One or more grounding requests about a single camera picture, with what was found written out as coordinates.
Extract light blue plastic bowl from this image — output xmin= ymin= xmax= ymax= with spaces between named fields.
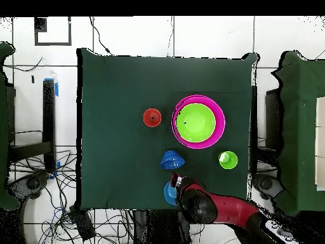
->
xmin=163 ymin=180 xmax=179 ymax=207

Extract dark blue plastic bowl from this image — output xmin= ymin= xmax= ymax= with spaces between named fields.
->
xmin=159 ymin=150 xmax=186 ymax=170

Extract pink plastic bowl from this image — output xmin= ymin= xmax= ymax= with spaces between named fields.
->
xmin=171 ymin=95 xmax=204 ymax=147
xmin=171 ymin=94 xmax=226 ymax=150

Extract green plastic bowl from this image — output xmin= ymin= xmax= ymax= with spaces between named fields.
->
xmin=175 ymin=103 xmax=216 ymax=143

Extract green plastic cup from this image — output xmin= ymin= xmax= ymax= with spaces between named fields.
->
xmin=218 ymin=151 xmax=239 ymax=170

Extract red plastic cup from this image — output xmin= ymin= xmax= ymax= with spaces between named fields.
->
xmin=142 ymin=108 xmax=163 ymax=128

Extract dark green tablecloth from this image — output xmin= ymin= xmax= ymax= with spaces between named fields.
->
xmin=76 ymin=48 xmax=260 ymax=213

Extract black power adapter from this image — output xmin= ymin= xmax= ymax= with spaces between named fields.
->
xmin=69 ymin=205 xmax=96 ymax=241

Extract black metal stand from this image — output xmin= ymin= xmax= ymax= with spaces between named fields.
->
xmin=8 ymin=78 xmax=60 ymax=172

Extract green clothed side table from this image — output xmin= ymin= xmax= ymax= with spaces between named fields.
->
xmin=270 ymin=50 xmax=325 ymax=217
xmin=0 ymin=41 xmax=20 ymax=210

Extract white box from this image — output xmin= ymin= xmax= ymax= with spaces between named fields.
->
xmin=315 ymin=95 xmax=325 ymax=191

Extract thin black floor cable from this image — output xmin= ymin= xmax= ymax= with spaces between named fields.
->
xmin=88 ymin=17 xmax=113 ymax=55

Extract black square frame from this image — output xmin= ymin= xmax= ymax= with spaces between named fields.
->
xmin=34 ymin=17 xmax=72 ymax=46

